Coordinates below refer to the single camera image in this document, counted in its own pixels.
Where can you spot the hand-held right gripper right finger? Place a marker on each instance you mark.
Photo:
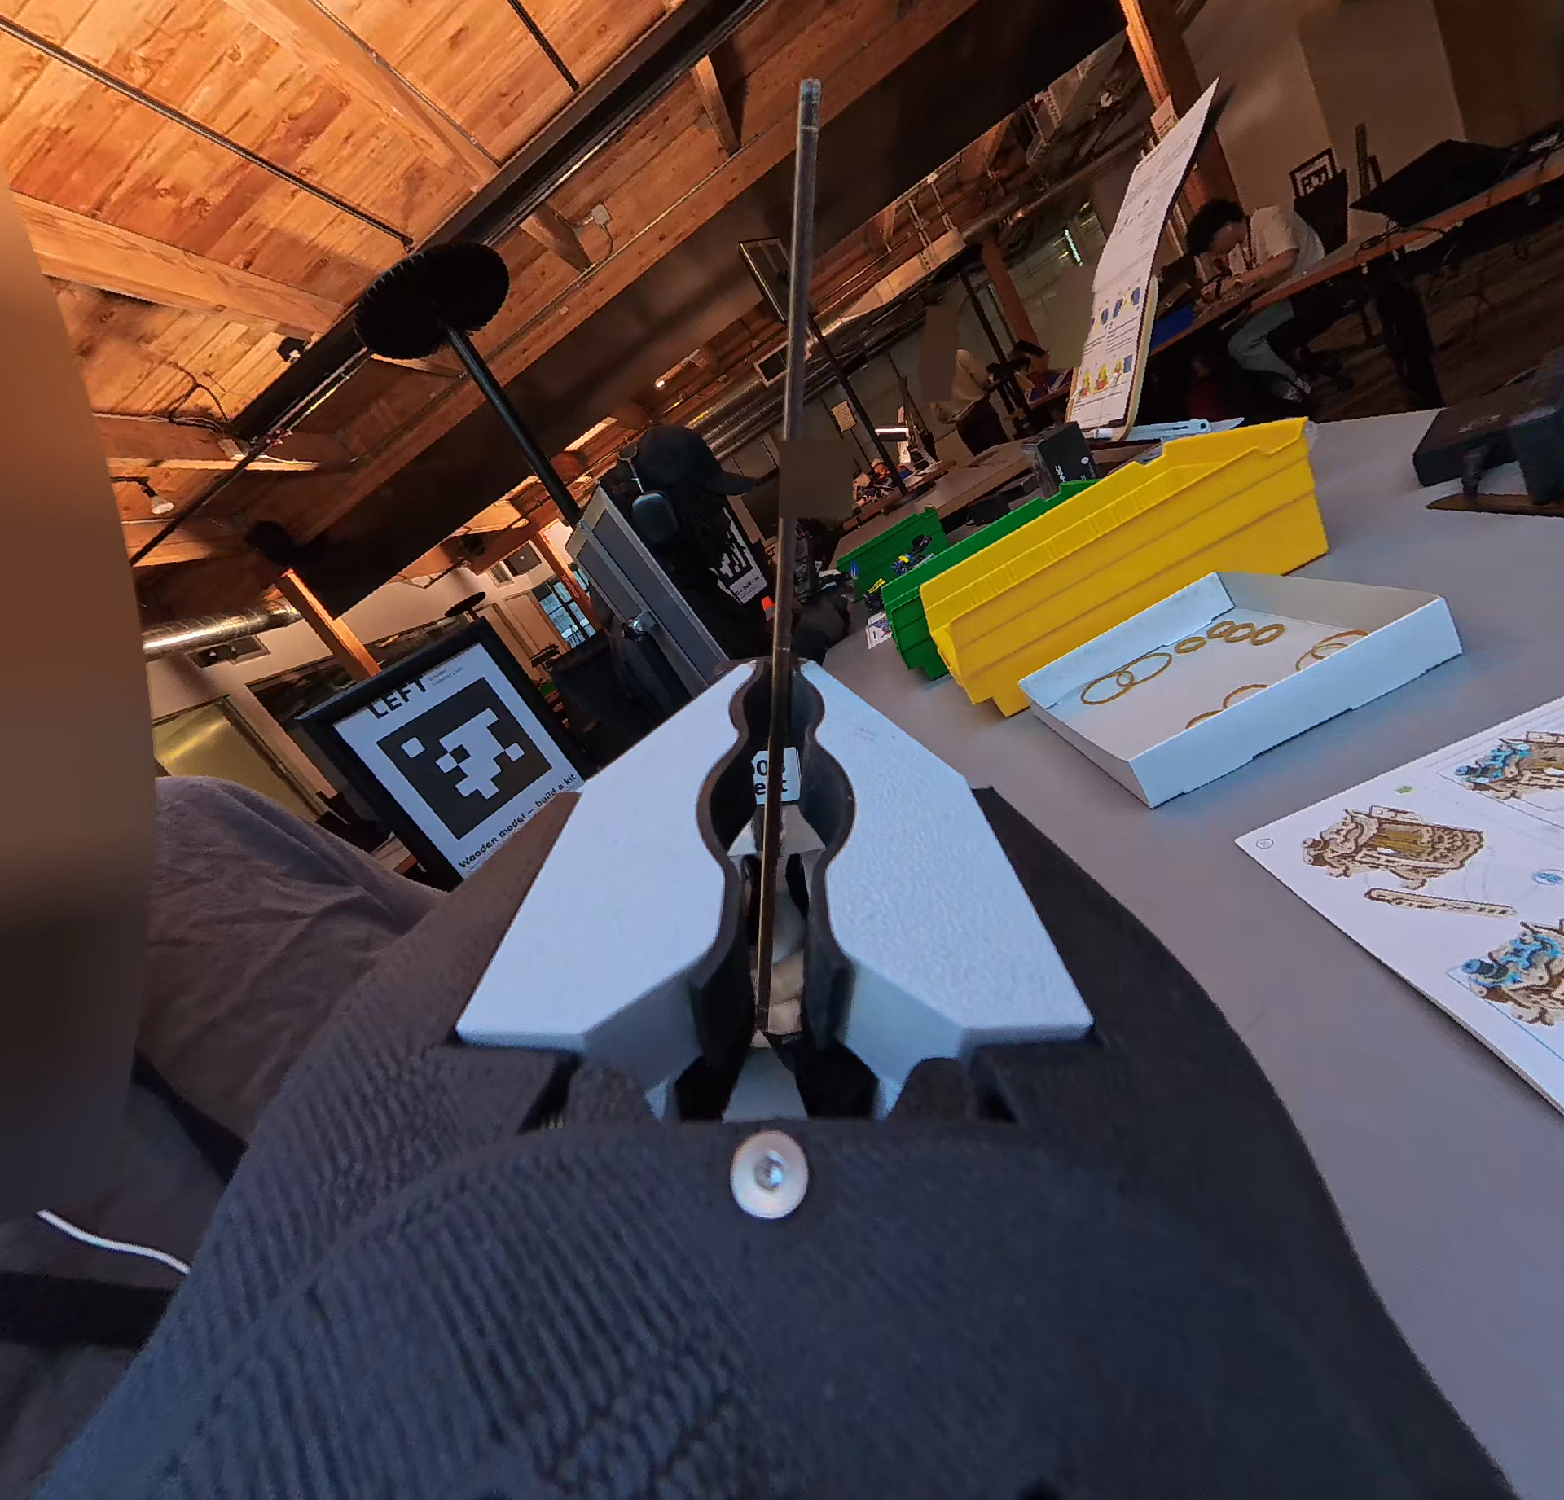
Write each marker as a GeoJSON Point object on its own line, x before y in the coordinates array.
{"type": "Point", "coordinates": [941, 914]}

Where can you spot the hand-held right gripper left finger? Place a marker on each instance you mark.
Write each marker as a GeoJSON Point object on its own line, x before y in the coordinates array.
{"type": "Point", "coordinates": [599, 914]}

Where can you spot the laser-cut wooden parts sheet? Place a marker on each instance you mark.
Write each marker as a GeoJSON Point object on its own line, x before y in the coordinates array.
{"type": "Point", "coordinates": [795, 365]}

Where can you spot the model instruction booklet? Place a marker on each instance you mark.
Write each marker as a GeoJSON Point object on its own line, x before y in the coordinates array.
{"type": "Point", "coordinates": [1345, 914]}

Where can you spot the green plastic bin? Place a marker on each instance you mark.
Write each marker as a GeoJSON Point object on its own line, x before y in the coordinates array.
{"type": "Point", "coordinates": [886, 548]}
{"type": "Point", "coordinates": [910, 621]}

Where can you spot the framed marker sign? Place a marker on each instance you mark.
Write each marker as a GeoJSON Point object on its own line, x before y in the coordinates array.
{"type": "Point", "coordinates": [465, 756]}

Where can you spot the grey computer monitor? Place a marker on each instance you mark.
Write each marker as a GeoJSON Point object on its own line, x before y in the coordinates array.
{"type": "Point", "coordinates": [636, 597]}

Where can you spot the white cardboard tray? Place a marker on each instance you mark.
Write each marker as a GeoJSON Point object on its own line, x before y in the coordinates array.
{"type": "Point", "coordinates": [1161, 749]}

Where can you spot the yellow plastic bin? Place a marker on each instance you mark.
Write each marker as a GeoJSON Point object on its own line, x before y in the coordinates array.
{"type": "Point", "coordinates": [1100, 585]}

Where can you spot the heap of rubber bands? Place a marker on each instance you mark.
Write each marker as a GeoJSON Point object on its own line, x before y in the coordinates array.
{"type": "Point", "coordinates": [1238, 634]}

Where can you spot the black electronic device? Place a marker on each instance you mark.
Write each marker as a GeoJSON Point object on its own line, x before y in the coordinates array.
{"type": "Point", "coordinates": [1057, 459]}

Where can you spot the instruction poster board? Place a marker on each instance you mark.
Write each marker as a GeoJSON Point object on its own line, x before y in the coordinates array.
{"type": "Point", "coordinates": [1125, 304]}

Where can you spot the black toothed disc on rod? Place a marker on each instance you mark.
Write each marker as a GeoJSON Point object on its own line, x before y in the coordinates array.
{"type": "Point", "coordinates": [433, 297]}

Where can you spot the black box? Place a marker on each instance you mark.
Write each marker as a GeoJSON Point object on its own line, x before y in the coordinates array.
{"type": "Point", "coordinates": [1484, 438]}

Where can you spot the small marker sign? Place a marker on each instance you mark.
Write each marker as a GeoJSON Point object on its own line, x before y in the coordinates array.
{"type": "Point", "coordinates": [1317, 180]}

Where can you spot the black laptop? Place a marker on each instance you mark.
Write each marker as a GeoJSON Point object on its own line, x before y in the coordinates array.
{"type": "Point", "coordinates": [1430, 180]}

